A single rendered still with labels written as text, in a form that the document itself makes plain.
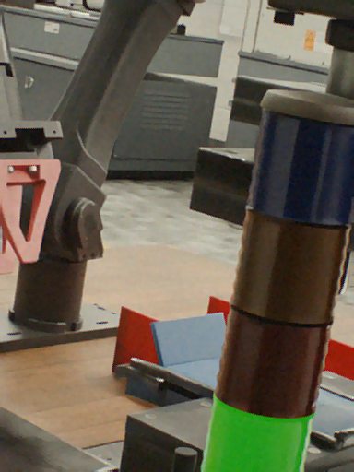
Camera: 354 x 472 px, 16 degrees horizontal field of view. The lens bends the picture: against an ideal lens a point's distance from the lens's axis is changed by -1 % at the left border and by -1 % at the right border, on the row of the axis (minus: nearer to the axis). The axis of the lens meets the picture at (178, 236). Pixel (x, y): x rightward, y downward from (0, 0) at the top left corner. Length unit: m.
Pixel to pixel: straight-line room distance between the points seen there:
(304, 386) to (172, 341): 0.38
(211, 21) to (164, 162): 2.03
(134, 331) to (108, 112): 0.21
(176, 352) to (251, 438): 0.38
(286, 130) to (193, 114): 7.71
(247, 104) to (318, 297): 0.31
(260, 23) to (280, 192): 6.38
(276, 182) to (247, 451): 0.10
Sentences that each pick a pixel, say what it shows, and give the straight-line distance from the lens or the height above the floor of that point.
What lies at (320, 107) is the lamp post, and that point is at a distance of 0.41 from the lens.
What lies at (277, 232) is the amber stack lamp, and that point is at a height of 1.15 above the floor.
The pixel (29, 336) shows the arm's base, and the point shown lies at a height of 0.91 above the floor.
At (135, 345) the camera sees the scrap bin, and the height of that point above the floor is 0.93.
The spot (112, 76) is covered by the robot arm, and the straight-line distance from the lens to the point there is 1.11.
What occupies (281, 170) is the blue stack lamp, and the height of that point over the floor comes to 1.17.
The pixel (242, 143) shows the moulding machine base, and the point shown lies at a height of 0.47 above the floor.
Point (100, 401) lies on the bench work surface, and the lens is 0.98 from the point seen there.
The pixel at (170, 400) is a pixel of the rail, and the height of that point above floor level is 0.97.
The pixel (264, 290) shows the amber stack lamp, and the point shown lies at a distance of 0.42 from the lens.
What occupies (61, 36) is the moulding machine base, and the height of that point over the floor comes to 0.85.
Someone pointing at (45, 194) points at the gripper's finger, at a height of 1.06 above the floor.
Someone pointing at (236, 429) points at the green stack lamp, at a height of 1.08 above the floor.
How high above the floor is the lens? 1.22
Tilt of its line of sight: 11 degrees down
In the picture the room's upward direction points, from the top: 9 degrees clockwise
